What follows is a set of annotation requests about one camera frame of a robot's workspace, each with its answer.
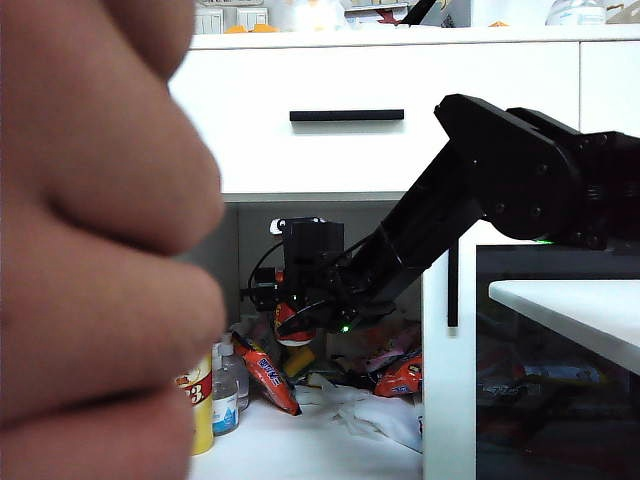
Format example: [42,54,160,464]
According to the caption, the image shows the clear pump sanitizer bottle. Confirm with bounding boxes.
[212,332,240,437]

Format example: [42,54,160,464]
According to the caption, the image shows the yellow sponge brush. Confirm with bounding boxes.
[284,344,317,379]

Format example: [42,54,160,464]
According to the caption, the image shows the black vertical door handle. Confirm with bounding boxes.
[447,239,460,329]

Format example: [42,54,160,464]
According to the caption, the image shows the red beverage can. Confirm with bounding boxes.
[273,298,317,348]

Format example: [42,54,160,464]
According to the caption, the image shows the white glass cabinet door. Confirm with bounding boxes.
[422,219,640,480]

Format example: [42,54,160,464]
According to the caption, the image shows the clear plastic bottle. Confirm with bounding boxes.
[235,349,251,412]

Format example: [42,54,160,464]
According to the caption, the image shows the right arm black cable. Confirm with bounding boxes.
[252,242,284,281]

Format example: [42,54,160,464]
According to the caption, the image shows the brown cardboard box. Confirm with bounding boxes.
[604,4,640,25]

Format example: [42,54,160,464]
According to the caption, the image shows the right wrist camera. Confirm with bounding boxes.
[268,217,346,294]

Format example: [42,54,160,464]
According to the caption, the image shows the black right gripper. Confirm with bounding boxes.
[249,267,369,336]

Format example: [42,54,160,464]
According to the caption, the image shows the pink snack packet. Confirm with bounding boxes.
[364,324,423,374]

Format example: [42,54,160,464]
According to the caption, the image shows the person's bare hand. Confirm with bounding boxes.
[0,0,227,480]

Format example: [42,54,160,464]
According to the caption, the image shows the black stick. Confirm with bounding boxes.
[399,0,440,27]

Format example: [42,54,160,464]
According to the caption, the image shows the grey printed box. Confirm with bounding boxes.
[414,0,472,29]

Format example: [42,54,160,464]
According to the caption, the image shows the clear plastic jar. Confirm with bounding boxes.
[544,0,606,27]

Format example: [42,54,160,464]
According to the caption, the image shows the white cabinet body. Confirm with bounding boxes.
[169,24,640,480]

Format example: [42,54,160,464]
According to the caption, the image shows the black horizontal drawer handle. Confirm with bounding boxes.
[289,109,405,123]

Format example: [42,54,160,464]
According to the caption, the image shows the dark red snack packet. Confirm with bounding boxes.
[477,344,526,401]

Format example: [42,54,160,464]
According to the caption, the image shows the pink white packet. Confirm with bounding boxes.
[244,314,279,351]

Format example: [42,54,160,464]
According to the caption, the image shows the yellow detergent bottle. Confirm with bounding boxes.
[174,352,215,456]

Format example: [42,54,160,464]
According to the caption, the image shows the orange snack packet blue print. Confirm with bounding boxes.
[230,330,304,417]

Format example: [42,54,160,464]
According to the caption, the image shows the white wall switch panel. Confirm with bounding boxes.
[236,7,270,32]
[194,7,225,35]

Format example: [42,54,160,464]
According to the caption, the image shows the white plastic bag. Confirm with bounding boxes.
[294,372,424,454]

